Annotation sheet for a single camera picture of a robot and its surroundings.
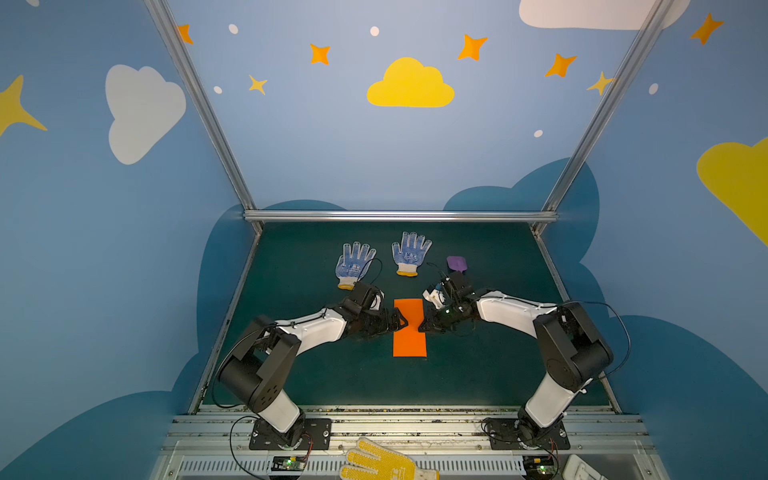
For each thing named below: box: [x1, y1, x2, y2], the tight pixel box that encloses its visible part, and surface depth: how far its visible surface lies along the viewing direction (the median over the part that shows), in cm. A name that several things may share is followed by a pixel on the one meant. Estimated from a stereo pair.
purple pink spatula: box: [446, 256, 468, 272], surface depth 113 cm
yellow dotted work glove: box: [339, 438, 440, 480], surface depth 72 cm
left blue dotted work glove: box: [336, 241, 377, 289], surface depth 113 cm
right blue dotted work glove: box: [392, 231, 432, 277], surface depth 117 cm
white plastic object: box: [562, 454, 609, 480], surface depth 70 cm
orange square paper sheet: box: [393, 298, 427, 357], surface depth 92 cm
